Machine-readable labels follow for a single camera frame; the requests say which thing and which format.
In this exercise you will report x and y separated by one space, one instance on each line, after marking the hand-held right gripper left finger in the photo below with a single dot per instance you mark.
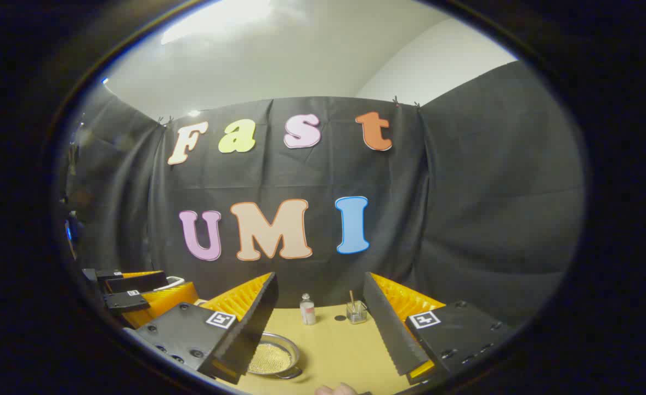
254 323

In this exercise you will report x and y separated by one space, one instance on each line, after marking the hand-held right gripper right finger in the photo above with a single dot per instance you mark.
386 323

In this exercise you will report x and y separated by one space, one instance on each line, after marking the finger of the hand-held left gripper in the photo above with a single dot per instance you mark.
134 282
158 304

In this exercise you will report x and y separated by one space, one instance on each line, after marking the white toaster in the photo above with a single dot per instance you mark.
174 280

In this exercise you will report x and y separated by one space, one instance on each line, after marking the pile of yellow soybeans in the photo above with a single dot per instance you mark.
271 359

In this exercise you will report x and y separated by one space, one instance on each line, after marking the clear bottle with red label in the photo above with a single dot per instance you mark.
307 312

